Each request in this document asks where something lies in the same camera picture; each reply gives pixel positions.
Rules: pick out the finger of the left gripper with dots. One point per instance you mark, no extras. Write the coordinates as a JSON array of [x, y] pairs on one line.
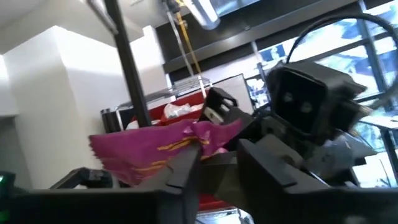
[[225, 177], [220, 105]]

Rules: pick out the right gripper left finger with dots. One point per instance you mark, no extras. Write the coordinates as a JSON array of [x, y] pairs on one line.
[[155, 205]]

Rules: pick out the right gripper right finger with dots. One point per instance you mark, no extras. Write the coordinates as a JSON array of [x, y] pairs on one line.
[[295, 205]]

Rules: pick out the purple candy packet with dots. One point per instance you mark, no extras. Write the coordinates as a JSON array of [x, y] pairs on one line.
[[133, 152]]

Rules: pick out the red storage bin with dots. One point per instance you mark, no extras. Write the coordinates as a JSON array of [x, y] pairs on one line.
[[177, 110]]

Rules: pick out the grey metal rod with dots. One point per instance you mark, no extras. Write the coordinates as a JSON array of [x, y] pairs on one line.
[[180, 43]]

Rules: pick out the ceiling light strip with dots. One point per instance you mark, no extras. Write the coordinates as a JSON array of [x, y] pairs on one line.
[[203, 12]]

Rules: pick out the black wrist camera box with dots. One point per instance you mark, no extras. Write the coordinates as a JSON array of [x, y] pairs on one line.
[[298, 99]]

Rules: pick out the black frame post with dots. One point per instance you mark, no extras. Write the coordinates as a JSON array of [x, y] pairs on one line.
[[130, 68]]

